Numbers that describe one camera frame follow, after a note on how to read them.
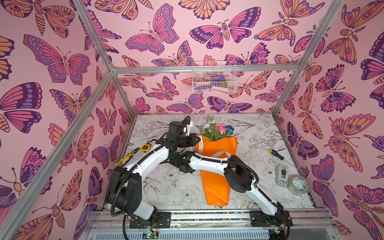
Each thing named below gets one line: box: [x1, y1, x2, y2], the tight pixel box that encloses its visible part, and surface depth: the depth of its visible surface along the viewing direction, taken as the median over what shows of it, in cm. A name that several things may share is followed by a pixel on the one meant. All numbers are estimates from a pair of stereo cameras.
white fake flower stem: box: [203, 115, 218, 142], surface depth 108 cm
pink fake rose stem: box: [215, 123, 227, 135], surface depth 106 cm
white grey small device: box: [275, 164, 289, 187], surface depth 87 cm
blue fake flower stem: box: [225, 125, 235, 136], surface depth 107 cm
